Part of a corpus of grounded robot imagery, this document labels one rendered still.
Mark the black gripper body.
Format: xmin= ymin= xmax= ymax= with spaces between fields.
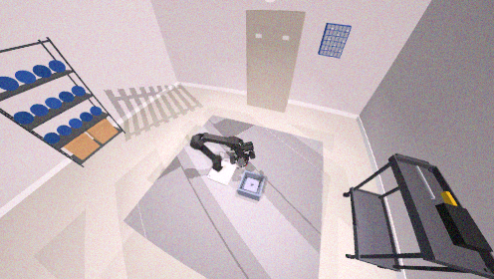
xmin=230 ymin=150 xmax=256 ymax=164

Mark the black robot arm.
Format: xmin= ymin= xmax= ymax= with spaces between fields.
xmin=190 ymin=133 xmax=254 ymax=172

